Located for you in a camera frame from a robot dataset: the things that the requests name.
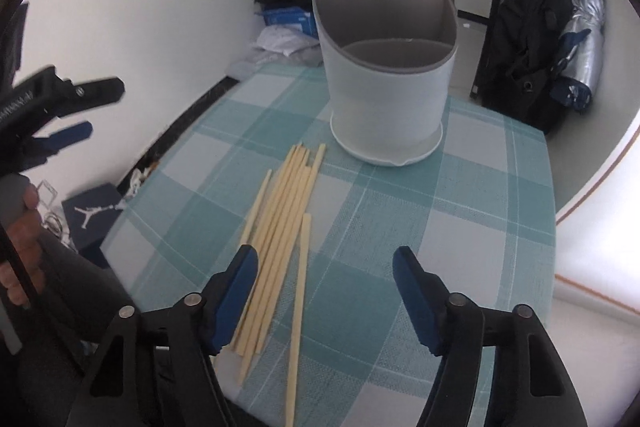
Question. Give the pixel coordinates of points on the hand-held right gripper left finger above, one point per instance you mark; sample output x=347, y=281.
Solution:
x=237, y=297

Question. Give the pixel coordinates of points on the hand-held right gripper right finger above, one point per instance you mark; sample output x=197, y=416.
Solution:
x=417, y=302

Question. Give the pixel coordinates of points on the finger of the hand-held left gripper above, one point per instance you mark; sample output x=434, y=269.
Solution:
x=97, y=91
x=70, y=134

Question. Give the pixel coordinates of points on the pile of wooden chopsticks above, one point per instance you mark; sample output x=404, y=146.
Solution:
x=280, y=227

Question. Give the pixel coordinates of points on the white utensil holder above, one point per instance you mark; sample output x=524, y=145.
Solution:
x=385, y=107

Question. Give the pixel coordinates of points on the person's left hand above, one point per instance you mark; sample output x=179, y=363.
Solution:
x=25, y=237

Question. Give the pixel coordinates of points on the white printed sock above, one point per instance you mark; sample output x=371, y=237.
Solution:
x=137, y=179

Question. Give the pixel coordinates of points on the dark blue shoe box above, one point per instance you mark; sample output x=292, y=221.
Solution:
x=90, y=217

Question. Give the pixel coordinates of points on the teal plaid tablecloth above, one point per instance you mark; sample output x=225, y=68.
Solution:
x=400, y=207

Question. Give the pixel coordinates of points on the grey plastic parcel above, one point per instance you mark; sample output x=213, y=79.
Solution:
x=247, y=69

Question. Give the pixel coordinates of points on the person's grey trousers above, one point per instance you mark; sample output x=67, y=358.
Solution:
x=75, y=297

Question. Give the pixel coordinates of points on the white plastic parcel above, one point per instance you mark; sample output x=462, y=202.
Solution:
x=280, y=39

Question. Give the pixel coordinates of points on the blue cardboard box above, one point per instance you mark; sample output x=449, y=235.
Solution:
x=290, y=19

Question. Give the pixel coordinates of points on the black backpack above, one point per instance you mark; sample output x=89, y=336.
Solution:
x=525, y=32

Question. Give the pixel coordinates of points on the silver folded umbrella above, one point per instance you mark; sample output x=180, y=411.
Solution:
x=585, y=37

